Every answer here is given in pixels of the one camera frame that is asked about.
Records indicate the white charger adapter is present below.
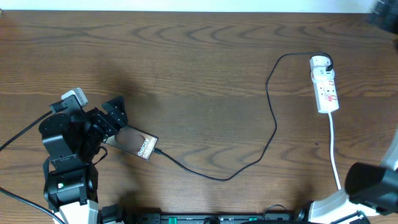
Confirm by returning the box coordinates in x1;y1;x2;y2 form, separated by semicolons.
310;55;333;73

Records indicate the white power strip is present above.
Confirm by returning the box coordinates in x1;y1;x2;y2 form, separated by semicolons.
311;67;339;114

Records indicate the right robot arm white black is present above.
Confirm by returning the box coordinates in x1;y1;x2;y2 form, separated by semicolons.
293;56;397;223

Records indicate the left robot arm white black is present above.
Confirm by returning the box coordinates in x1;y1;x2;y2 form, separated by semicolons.
39;95;128;223

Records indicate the black charger cable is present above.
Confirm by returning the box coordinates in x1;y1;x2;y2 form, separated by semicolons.
152;52;335;182

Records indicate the white power strip cord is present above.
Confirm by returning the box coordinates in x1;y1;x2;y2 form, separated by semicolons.
327;112;343;191

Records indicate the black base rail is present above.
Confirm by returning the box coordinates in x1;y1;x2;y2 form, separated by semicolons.
97;204;307;224

